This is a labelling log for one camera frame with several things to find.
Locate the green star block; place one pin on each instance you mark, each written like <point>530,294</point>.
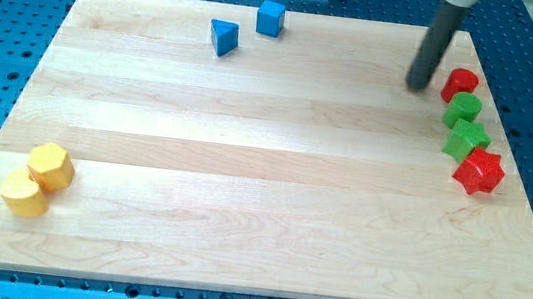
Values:
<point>463,138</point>

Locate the red star block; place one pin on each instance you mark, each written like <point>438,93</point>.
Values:
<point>480,171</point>

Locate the yellow half-round block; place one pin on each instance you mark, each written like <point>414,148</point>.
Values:
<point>22,195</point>

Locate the yellow hexagon block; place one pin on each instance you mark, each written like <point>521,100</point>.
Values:
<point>51,167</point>

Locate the red cylinder block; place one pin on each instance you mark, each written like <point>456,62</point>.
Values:
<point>460,80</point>

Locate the green cylinder block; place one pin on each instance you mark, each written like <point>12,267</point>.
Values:
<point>463,105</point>

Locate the light wooden board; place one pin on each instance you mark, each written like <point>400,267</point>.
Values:
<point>297,167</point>

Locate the blue triangular prism block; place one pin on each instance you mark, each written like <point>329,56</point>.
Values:
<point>224,36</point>

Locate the blue cube block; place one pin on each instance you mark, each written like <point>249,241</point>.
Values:
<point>270,18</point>

